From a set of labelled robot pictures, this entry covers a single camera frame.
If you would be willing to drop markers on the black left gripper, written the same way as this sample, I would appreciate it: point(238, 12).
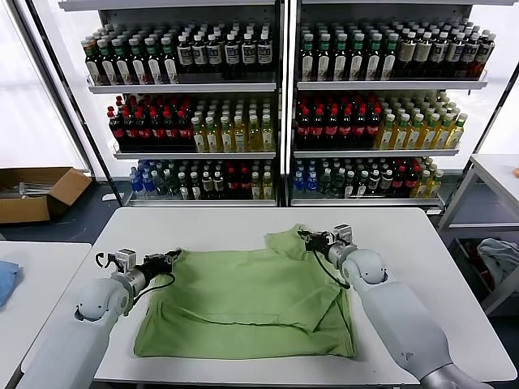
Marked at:
point(156, 269)

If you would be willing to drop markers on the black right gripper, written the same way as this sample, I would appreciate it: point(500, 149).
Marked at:
point(320, 244)

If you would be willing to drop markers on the green t-shirt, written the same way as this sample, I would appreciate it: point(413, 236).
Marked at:
point(243, 291)

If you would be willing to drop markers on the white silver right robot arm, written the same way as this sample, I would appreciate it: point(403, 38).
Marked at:
point(389, 308)

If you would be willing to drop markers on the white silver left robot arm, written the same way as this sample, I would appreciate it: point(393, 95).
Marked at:
point(93, 304)

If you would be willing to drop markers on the blue drink bottle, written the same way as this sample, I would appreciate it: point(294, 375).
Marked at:
point(311, 181)
point(135, 181)
point(298, 181)
point(148, 182)

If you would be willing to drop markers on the clear green water bottle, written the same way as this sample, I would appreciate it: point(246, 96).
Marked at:
point(324, 182)
point(336, 182)
point(160, 184)
point(171, 185)

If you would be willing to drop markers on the dark bottle white cap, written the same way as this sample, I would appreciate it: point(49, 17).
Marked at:
point(195, 186)
point(362, 185)
point(183, 186)
point(349, 186)

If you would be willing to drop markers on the yellow tea bottle white cap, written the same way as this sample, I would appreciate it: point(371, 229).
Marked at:
point(423, 185)
point(255, 186)
point(267, 137)
point(267, 186)
point(386, 136)
point(198, 138)
point(442, 136)
point(414, 136)
point(254, 137)
point(212, 138)
point(428, 136)
point(226, 137)
point(436, 183)
point(400, 136)
point(240, 137)
point(456, 135)

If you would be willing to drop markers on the white paper scrap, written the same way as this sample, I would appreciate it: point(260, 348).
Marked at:
point(108, 197)

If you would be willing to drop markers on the cola bottle red cap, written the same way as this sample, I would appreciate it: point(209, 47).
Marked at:
point(345, 129)
point(303, 129)
point(184, 131)
point(232, 181)
point(170, 131)
point(410, 178)
point(117, 131)
point(156, 131)
point(244, 181)
point(373, 129)
point(399, 178)
point(359, 129)
point(317, 129)
point(142, 131)
point(331, 129)
point(129, 131)

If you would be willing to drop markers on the dark bottle grey label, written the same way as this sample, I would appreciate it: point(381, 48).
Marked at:
point(219, 182)
point(386, 180)
point(207, 182)
point(374, 181)

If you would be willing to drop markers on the open brown cardboard box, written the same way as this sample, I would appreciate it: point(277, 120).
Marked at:
point(24, 209)

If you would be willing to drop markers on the clear plastic packaging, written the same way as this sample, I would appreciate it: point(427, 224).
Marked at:
point(28, 188)

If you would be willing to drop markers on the grey metal shelf rack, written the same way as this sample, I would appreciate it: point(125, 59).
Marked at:
point(385, 84)
point(182, 87)

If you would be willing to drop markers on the dark tea bottle green band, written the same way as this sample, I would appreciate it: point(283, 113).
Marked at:
point(170, 67)
point(340, 59)
point(390, 59)
point(307, 59)
point(123, 69)
point(109, 69)
point(357, 59)
point(324, 59)
point(138, 68)
point(95, 69)
point(374, 59)
point(155, 67)

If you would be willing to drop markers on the red cloth item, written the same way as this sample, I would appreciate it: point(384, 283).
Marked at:
point(486, 276)

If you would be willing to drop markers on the pale blue cloth pile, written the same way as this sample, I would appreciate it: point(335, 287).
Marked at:
point(498, 254)

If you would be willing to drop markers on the dark drink bottle white label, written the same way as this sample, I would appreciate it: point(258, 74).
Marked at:
point(453, 54)
point(438, 53)
point(264, 53)
point(185, 55)
point(468, 54)
point(248, 53)
point(232, 54)
point(214, 54)
point(200, 55)

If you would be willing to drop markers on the dark bottle cream label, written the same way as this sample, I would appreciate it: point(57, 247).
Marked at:
point(406, 53)
point(422, 53)

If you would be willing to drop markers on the red-brown drink bottle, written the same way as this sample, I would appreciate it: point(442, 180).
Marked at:
point(484, 55)

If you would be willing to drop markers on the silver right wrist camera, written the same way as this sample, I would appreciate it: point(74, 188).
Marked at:
point(343, 234)

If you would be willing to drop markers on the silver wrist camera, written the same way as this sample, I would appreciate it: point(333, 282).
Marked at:
point(343, 234)
point(125, 259)

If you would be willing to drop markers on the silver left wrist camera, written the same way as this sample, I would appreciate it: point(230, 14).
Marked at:
point(125, 259)

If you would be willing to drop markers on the black window frame post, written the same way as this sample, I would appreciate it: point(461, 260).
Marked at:
point(82, 120)
point(490, 120)

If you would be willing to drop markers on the white metal frame side table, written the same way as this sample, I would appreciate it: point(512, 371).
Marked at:
point(486, 225)

